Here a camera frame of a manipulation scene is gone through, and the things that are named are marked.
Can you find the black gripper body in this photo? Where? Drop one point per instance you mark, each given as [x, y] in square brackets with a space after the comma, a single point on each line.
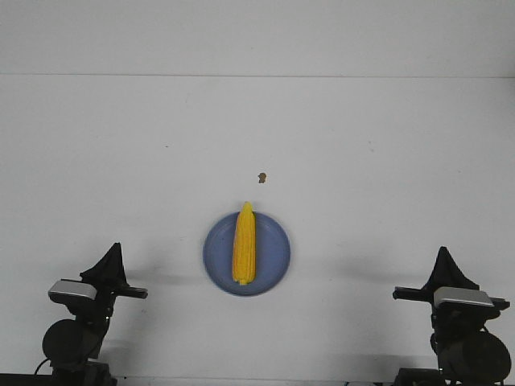
[449, 309]
[107, 292]

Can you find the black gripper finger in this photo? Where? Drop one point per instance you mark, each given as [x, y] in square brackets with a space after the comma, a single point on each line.
[121, 274]
[436, 279]
[108, 268]
[454, 277]

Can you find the yellow corn cob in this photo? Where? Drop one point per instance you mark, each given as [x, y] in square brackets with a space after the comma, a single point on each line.
[244, 246]

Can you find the blue round plate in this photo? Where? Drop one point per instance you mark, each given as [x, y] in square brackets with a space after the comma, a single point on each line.
[273, 255]

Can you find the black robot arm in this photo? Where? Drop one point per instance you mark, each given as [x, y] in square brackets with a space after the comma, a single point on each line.
[467, 353]
[72, 346]

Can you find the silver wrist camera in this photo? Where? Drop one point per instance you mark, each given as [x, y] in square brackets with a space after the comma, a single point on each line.
[468, 297]

